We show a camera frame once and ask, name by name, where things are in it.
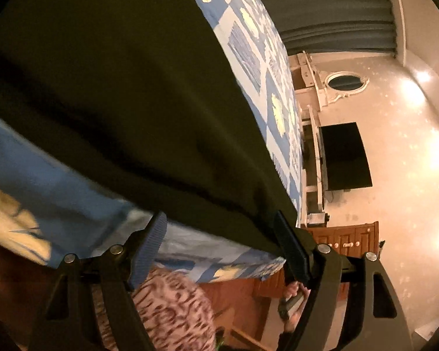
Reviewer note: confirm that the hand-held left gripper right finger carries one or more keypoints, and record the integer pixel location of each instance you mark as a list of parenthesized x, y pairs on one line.
[(292, 252)]

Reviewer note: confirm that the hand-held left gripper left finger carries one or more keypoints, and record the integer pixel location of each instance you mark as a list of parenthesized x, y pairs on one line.
[(150, 248)]

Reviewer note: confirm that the dark pants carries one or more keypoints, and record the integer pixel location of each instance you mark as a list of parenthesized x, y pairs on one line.
[(131, 98)]

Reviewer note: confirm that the brown patterned rug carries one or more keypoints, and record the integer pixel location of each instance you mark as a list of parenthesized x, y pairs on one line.
[(168, 310)]

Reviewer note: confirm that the white shelf unit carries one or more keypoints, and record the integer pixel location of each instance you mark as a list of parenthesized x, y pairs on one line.
[(318, 190)]

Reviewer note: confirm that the black flat television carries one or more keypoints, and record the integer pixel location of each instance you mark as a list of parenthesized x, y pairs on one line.
[(345, 157)]

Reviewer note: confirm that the blue patterned bed sheet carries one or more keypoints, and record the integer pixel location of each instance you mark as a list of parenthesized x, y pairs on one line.
[(40, 190)]

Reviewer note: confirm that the oval white-framed mirror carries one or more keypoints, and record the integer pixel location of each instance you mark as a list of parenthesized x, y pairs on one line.
[(345, 81)]

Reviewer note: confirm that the grey curtain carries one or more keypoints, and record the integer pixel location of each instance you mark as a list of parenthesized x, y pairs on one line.
[(333, 7)]

